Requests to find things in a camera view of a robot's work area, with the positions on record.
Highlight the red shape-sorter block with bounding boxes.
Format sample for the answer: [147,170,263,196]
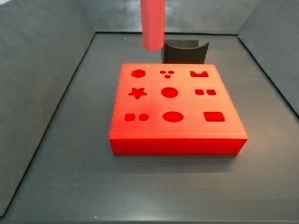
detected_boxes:
[109,64,248,155]

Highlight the long red hexagon peg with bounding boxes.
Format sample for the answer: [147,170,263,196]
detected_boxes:
[140,0,165,51]

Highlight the dark curved holder block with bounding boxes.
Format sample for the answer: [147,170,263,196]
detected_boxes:
[163,39,209,64]

